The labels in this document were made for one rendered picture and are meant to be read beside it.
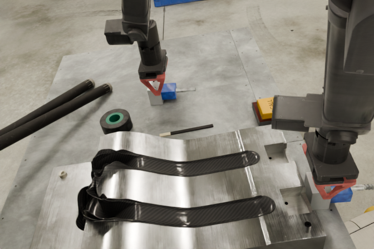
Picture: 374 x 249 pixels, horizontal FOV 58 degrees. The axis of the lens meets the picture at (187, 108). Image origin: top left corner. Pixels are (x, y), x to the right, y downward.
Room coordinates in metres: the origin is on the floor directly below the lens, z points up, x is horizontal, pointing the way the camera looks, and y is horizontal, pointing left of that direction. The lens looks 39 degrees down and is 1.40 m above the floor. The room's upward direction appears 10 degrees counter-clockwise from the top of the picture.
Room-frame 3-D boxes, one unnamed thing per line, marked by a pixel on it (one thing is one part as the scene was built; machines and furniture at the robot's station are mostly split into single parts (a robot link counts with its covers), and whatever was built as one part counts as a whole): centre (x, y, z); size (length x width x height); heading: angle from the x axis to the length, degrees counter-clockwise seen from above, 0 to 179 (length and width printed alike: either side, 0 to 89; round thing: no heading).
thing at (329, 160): (0.38, -0.23, 0.96); 0.10 x 0.07 x 0.07; 172
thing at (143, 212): (0.39, 0.05, 0.92); 0.35 x 0.16 x 0.09; 88
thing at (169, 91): (0.79, 0.03, 0.83); 0.13 x 0.05 x 0.05; 81
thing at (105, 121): (0.70, 0.19, 0.82); 0.08 x 0.08 x 0.04
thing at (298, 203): (0.33, -0.16, 0.87); 0.05 x 0.05 x 0.04; 88
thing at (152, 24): (0.79, 0.07, 1.01); 0.07 x 0.06 x 0.07; 74
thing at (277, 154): (0.44, -0.16, 0.87); 0.05 x 0.05 x 0.04; 88
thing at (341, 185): (0.37, -0.23, 0.88); 0.07 x 0.07 x 0.09; 82
